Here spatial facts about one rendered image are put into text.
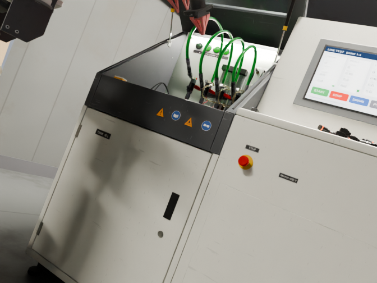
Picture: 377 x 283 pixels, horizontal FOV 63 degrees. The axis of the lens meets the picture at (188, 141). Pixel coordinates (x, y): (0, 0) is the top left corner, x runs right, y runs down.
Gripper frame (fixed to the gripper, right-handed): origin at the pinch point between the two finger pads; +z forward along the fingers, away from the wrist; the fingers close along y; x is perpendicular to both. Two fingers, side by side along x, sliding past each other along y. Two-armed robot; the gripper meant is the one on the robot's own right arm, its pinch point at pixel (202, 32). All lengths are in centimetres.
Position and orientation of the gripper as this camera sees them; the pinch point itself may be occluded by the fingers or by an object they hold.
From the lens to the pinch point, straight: 125.9
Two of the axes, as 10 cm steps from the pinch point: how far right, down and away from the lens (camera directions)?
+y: 6.7, -5.0, 5.5
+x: -7.2, -2.4, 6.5
